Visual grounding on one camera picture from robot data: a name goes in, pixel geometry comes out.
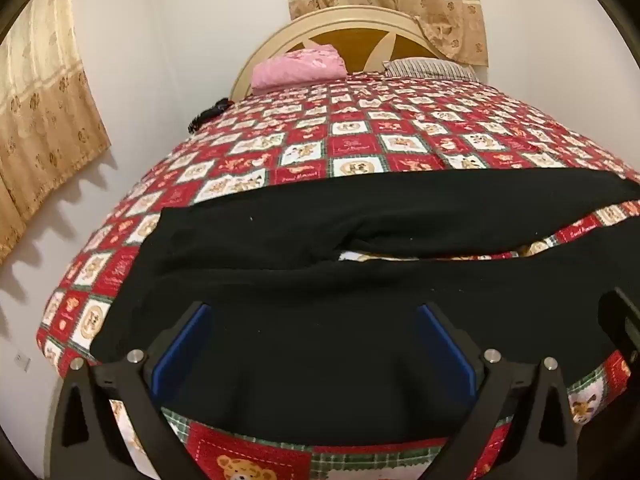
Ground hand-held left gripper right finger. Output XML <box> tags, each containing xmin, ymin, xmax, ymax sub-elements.
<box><xmin>414</xmin><ymin>302</ymin><xmax>592</xmax><ymax>480</ymax></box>

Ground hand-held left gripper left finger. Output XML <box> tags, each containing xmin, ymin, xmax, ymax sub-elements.
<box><xmin>45</xmin><ymin>302</ymin><xmax>212</xmax><ymax>480</ymax></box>

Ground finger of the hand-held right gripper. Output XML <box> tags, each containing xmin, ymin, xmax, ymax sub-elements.
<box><xmin>597</xmin><ymin>287</ymin><xmax>640</xmax><ymax>362</ymax></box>

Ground black pants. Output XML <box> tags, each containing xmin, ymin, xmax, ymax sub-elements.
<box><xmin>92</xmin><ymin>167</ymin><xmax>640</xmax><ymax>449</ymax></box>

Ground small black object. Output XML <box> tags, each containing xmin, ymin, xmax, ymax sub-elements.
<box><xmin>187</xmin><ymin>98</ymin><xmax>235</xmax><ymax>134</ymax></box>

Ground red printed patchwork bedspread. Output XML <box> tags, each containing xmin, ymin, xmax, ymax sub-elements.
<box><xmin>36</xmin><ymin>71</ymin><xmax>640</xmax><ymax>480</ymax></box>

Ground striped pillow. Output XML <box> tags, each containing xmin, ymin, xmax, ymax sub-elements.
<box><xmin>383</xmin><ymin>57</ymin><xmax>479</xmax><ymax>81</ymax></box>

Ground pink pillow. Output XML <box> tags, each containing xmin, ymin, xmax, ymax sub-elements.
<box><xmin>250</xmin><ymin>44</ymin><xmax>347</xmax><ymax>95</ymax></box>

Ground cream wooden headboard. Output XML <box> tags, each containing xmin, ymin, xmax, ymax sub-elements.
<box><xmin>229</xmin><ymin>5</ymin><xmax>489</xmax><ymax>104</ymax></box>

